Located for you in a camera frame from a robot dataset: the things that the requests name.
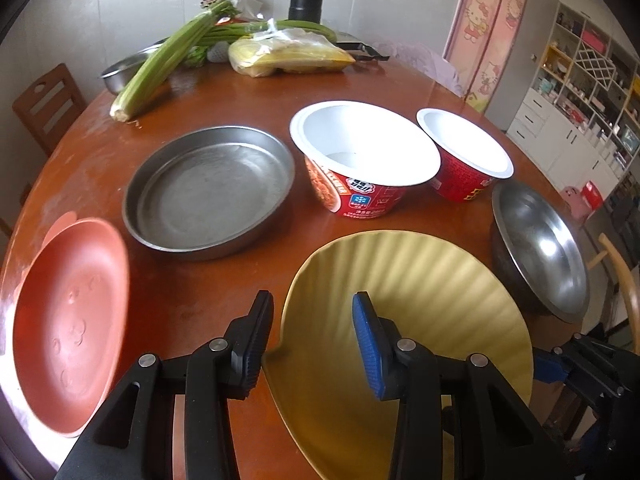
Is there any large red paper bowl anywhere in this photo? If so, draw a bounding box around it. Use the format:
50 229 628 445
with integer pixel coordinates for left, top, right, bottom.
290 101 442 219

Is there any steel bowl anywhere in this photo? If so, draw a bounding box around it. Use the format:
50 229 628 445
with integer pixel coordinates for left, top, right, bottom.
491 180 591 324

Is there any plastic bag of yellow food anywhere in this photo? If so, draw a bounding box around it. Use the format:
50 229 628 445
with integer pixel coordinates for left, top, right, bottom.
228 19 357 79

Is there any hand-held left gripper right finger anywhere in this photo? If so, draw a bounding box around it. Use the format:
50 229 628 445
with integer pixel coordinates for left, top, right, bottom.
351 291 561 480

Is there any slatted wooden chair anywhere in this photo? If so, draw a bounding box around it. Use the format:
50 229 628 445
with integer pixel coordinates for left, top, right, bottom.
11 63 88 157

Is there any celery bunch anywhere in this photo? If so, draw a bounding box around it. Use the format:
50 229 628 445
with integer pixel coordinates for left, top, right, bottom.
110 0 241 122

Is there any pink stool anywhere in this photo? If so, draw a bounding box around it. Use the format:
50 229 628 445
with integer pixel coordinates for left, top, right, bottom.
562 185 586 221

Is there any steel basin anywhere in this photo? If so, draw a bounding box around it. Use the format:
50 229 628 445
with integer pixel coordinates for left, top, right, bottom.
100 40 171 96

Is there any bundle of green stems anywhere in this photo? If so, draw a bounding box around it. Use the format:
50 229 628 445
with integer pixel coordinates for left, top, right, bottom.
200 19 341 45

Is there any black utensil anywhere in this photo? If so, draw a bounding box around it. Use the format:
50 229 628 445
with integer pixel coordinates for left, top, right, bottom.
335 30 391 63

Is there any round steel pan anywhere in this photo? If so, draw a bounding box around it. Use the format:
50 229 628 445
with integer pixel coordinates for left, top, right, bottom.
121 126 296 262

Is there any small red paper bowl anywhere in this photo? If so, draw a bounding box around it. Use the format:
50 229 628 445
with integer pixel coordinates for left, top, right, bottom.
416 108 515 204

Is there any white shelf cabinet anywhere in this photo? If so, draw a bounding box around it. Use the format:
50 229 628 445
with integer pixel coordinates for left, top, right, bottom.
505 0 640 196

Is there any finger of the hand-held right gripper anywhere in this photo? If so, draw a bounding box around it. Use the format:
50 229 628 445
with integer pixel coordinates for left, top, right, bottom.
532 335 626 411

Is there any purple cloth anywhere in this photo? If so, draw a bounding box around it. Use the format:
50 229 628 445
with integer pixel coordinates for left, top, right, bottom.
385 42 463 96

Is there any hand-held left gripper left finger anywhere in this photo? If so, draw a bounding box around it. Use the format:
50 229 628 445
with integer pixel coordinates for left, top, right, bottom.
52 290 275 480

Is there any yellow ribbed plate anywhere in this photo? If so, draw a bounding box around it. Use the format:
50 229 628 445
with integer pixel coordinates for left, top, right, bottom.
262 230 535 480

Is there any red box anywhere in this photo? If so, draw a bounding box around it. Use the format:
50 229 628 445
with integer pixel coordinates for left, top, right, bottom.
580 181 605 209

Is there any curved wooden chair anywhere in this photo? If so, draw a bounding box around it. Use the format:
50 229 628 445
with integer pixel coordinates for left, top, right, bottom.
585 232 640 341

